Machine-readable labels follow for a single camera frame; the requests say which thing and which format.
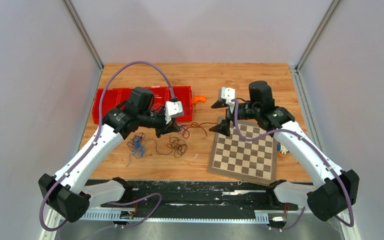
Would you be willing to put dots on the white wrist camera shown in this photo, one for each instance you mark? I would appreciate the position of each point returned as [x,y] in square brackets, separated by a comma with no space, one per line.
[227,97]
[173,109]

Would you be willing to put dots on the white toy block vehicle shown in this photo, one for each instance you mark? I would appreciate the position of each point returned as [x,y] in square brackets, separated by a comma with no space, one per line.
[282,149]

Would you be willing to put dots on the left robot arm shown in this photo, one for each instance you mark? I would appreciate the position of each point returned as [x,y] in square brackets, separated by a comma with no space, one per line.
[66,191]

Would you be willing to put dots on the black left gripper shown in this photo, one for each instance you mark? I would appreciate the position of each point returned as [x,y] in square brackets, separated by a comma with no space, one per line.
[172,127]

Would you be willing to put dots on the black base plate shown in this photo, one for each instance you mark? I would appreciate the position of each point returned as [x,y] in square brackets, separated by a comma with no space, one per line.
[195,201]

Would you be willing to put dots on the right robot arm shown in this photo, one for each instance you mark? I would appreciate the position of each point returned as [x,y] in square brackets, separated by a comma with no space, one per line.
[333,191]

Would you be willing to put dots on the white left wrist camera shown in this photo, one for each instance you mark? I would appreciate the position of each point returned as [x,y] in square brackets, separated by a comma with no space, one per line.
[173,109]

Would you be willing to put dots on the aluminium frame rail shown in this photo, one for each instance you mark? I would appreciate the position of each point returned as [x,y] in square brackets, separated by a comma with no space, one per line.
[304,225]

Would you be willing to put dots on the orange plastic piece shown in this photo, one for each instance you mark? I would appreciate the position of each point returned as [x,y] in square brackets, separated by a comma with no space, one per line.
[198,99]

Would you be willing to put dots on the wooden chessboard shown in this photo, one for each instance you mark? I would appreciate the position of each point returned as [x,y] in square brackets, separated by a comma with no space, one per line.
[249,161]

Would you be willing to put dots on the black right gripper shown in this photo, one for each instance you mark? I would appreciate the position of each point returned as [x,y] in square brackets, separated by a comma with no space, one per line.
[223,127]

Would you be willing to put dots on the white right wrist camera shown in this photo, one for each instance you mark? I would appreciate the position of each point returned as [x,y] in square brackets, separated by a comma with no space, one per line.
[227,97]

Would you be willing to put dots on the red plastic compartment tray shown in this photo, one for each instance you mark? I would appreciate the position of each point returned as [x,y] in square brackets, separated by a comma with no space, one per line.
[162,94]

